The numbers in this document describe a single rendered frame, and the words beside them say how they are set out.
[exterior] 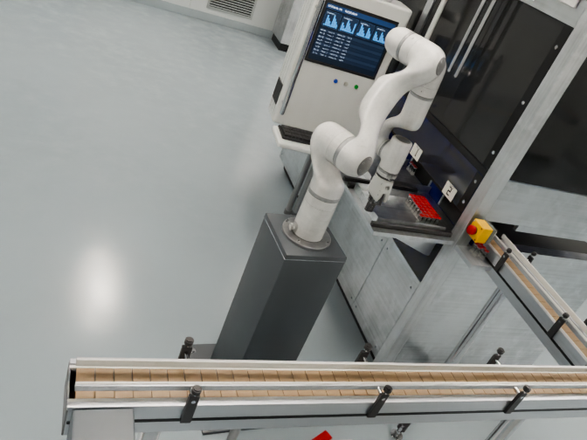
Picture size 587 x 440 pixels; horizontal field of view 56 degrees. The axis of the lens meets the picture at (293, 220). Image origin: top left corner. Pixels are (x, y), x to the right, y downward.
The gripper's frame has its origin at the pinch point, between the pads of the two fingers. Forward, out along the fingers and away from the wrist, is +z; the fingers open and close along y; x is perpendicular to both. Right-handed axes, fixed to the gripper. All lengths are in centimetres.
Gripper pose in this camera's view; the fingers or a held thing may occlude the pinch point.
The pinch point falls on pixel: (369, 206)
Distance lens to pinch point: 228.8
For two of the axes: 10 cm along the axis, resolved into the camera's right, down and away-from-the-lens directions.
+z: -3.3, 8.0, 5.1
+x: -9.1, -1.2, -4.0
